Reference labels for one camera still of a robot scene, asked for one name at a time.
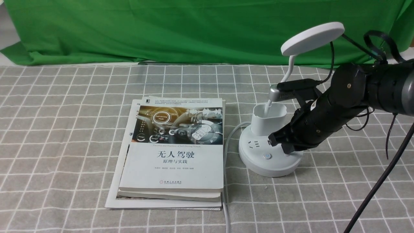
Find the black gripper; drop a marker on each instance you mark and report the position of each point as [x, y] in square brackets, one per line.
[311, 126]

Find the white desk lamp with sockets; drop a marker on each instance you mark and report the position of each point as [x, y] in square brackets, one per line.
[254, 146]

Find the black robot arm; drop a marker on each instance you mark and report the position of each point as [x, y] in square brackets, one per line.
[353, 89]

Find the middle white book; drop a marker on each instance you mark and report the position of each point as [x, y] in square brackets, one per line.
[187, 196]

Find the white book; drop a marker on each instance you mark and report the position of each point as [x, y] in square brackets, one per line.
[187, 196]
[114, 201]

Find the top autonomous driving book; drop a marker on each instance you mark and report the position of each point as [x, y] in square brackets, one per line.
[176, 146]

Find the bottom white book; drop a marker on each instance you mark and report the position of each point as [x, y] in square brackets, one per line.
[114, 201]

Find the grey checkered tablecloth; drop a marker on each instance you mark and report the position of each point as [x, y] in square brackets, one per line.
[61, 130]

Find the green backdrop cloth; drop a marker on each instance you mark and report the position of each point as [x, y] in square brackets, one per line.
[188, 31]

